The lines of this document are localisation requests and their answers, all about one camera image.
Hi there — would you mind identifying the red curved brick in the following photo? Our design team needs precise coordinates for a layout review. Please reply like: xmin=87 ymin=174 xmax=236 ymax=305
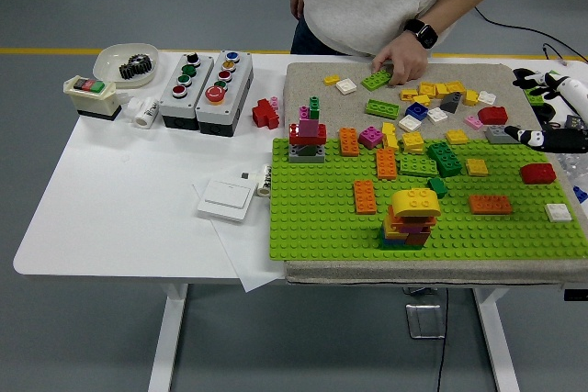
xmin=477 ymin=106 xmax=509 ymax=126
xmin=519 ymin=162 xmax=558 ymax=185

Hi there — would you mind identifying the cream red-green switch box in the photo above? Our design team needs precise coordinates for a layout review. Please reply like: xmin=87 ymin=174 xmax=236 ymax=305
xmin=62 ymin=74 xmax=123 ymax=121

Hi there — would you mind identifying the grey-brown mat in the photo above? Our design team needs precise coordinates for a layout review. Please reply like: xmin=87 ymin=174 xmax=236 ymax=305
xmin=280 ymin=62 xmax=588 ymax=286

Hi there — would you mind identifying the brick tower with yellow arch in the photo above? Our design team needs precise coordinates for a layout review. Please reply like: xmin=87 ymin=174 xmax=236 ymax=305
xmin=379 ymin=187 xmax=442 ymax=252

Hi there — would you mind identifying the black hanging cable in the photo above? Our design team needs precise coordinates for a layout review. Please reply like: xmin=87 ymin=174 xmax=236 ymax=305
xmin=435 ymin=287 xmax=451 ymax=392

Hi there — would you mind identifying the white pipe tee fitting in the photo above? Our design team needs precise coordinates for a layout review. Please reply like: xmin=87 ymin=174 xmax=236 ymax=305
xmin=122 ymin=95 xmax=161 ymax=129

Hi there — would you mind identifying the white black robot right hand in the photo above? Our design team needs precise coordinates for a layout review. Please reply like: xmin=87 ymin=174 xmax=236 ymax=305
xmin=503 ymin=68 xmax=588 ymax=154

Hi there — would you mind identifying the brick tower with grey base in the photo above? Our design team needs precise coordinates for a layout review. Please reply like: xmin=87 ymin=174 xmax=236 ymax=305
xmin=288 ymin=95 xmax=328 ymax=164

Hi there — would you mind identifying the green studded baseplate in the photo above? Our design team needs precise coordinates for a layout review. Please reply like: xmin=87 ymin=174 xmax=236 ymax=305
xmin=268 ymin=137 xmax=588 ymax=263

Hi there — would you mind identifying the grey two-by-four brick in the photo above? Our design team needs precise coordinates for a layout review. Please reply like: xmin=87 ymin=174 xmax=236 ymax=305
xmin=484 ymin=124 xmax=519 ymax=144

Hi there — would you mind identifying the orange two-by-four brick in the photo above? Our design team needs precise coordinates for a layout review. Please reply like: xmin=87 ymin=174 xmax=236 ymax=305
xmin=352 ymin=179 xmax=378 ymax=216
xmin=338 ymin=127 xmax=360 ymax=158
xmin=375 ymin=147 xmax=399 ymax=182
xmin=468 ymin=194 xmax=514 ymax=216

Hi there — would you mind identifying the grey emergency-stop control box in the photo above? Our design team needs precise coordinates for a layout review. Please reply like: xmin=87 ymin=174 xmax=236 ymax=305
xmin=195 ymin=50 xmax=254 ymax=137

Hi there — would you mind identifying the grey four-button control box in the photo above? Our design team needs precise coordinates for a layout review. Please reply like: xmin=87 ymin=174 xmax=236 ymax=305
xmin=159 ymin=51 xmax=215 ymax=130

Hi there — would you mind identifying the blue two-by-two brick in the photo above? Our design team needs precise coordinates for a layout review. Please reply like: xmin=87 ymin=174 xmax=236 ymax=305
xmin=405 ymin=101 xmax=430 ymax=120

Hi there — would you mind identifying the clear plastic bag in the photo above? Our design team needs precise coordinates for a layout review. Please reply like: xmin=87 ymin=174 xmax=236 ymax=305
xmin=555 ymin=152 xmax=588 ymax=191

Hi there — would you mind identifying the light green flat brick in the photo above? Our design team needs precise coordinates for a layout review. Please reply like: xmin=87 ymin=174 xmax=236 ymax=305
xmin=365 ymin=98 xmax=400 ymax=118

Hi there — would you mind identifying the black smartwatch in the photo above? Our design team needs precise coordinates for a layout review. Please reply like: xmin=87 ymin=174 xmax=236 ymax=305
xmin=402 ymin=18 xmax=440 ymax=50

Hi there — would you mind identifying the person's left hand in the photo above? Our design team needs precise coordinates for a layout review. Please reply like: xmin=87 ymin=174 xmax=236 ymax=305
xmin=370 ymin=36 xmax=431 ymax=88

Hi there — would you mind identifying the small dark green brick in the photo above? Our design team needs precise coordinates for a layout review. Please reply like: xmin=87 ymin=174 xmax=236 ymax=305
xmin=427 ymin=176 xmax=449 ymax=199

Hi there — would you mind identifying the silver floor socket box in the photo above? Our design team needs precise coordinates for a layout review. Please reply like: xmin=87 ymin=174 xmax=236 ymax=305
xmin=405 ymin=303 xmax=447 ymax=341

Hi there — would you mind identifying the long black floor cable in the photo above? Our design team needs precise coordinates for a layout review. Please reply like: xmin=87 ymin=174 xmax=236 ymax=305
xmin=475 ymin=6 xmax=588 ymax=64

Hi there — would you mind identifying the red brick cluster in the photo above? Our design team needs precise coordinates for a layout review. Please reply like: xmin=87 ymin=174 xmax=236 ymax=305
xmin=251 ymin=98 xmax=281 ymax=130

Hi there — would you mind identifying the dark grey slope brick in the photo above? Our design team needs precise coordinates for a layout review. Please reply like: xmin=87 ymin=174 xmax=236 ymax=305
xmin=439 ymin=92 xmax=463 ymax=114

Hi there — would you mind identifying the white wall switch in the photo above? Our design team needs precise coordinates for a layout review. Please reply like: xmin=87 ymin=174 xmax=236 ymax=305
xmin=197 ymin=178 xmax=257 ymax=223

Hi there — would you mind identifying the white plastic bowl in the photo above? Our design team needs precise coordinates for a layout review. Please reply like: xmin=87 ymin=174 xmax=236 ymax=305
xmin=93 ymin=42 xmax=160 ymax=89

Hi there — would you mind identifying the pink two-by-two brick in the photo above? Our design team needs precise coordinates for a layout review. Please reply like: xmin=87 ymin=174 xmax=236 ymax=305
xmin=358 ymin=126 xmax=384 ymax=151

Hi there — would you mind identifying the white table leg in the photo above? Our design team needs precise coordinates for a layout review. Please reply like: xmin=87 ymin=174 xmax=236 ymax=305
xmin=472 ymin=287 xmax=523 ymax=392
xmin=147 ymin=282 xmax=190 ymax=392

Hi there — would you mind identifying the dark green two-by-four brick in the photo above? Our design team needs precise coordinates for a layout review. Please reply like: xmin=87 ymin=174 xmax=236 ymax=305
xmin=426 ymin=140 xmax=463 ymax=178

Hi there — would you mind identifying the black metal gear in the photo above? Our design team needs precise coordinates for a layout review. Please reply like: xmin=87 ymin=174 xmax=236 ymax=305
xmin=127 ymin=53 xmax=155 ymax=73
xmin=119 ymin=62 xmax=149 ymax=81

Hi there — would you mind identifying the white printed cylinder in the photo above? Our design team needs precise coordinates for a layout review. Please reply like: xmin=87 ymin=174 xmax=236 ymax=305
xmin=255 ymin=162 xmax=273 ymax=198

